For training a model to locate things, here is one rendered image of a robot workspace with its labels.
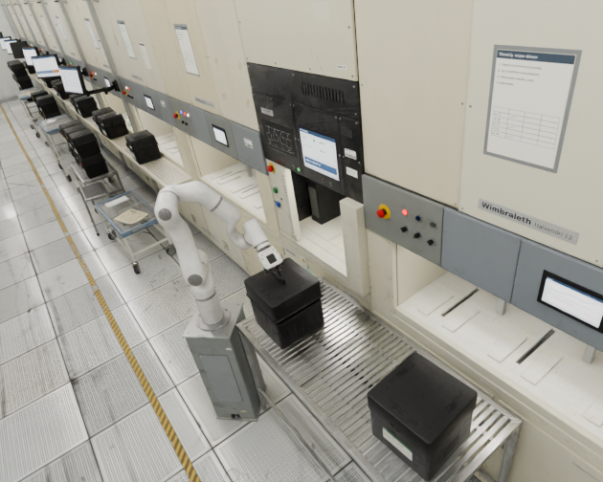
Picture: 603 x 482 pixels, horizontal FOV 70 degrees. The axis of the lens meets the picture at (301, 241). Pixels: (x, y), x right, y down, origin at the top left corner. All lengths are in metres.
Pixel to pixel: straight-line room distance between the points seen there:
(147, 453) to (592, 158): 2.74
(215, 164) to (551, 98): 3.17
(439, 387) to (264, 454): 1.39
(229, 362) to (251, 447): 0.58
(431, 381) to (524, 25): 1.19
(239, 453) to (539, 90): 2.40
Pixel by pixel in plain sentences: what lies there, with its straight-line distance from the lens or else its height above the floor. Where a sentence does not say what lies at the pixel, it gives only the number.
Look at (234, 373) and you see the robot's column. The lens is 2.63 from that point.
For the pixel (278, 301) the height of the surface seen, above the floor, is 1.05.
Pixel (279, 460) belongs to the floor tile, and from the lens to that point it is 2.80.
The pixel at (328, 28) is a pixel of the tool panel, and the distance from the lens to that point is 1.87.
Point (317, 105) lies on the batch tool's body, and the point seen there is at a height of 1.81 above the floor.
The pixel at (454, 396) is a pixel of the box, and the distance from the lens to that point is 1.74.
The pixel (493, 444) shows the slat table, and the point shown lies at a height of 0.76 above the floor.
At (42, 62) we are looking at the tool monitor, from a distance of 6.76.
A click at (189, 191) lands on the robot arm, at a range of 2.05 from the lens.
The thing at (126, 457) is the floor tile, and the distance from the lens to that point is 3.14.
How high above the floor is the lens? 2.40
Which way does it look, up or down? 34 degrees down
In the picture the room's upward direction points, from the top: 10 degrees counter-clockwise
